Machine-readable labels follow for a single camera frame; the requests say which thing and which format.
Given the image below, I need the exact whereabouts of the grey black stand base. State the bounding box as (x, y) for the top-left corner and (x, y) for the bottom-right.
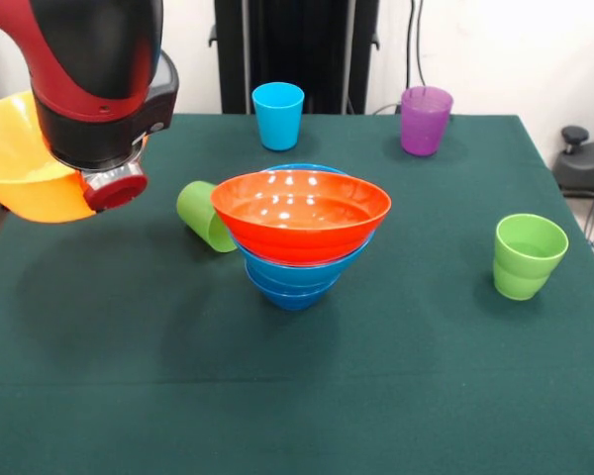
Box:
(551, 125), (594, 199)

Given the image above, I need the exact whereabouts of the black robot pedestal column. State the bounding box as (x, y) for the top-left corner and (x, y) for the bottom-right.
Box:
(208, 0), (380, 116)

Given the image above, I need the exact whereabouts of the smooth green cup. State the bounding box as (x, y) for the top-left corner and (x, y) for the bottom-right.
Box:
(176, 180), (239, 254)

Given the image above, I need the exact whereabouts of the black hanging cable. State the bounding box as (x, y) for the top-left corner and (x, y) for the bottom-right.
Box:
(406, 0), (430, 88)

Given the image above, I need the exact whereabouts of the dark green tablecloth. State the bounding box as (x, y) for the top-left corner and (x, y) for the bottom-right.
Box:
(0, 112), (594, 475)

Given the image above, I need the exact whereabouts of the light blue cup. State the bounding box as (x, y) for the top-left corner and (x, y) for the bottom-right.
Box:
(250, 82), (306, 152)

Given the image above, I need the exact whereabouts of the red-orange bowl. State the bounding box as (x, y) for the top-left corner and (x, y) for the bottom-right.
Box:
(210, 169), (392, 266)

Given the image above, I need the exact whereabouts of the large blue bowl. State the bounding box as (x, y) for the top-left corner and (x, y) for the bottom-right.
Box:
(230, 163), (377, 277)

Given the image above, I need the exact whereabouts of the purple cup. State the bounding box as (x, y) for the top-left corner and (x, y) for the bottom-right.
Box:
(400, 85), (455, 157)

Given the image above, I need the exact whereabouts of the small light blue bowl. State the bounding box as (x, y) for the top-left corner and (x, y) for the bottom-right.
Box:
(245, 260), (341, 290)

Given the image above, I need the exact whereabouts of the large yellow-orange bowl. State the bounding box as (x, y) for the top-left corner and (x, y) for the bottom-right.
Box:
(0, 90), (150, 224)

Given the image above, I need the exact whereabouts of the small dark blue bowl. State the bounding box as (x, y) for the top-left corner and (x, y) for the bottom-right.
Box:
(247, 270), (339, 312)

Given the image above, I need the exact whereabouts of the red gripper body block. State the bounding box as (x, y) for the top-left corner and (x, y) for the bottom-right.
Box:
(82, 173), (149, 213)

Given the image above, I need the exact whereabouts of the ridged green cup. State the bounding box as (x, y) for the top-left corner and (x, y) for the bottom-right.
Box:
(492, 213), (570, 302)

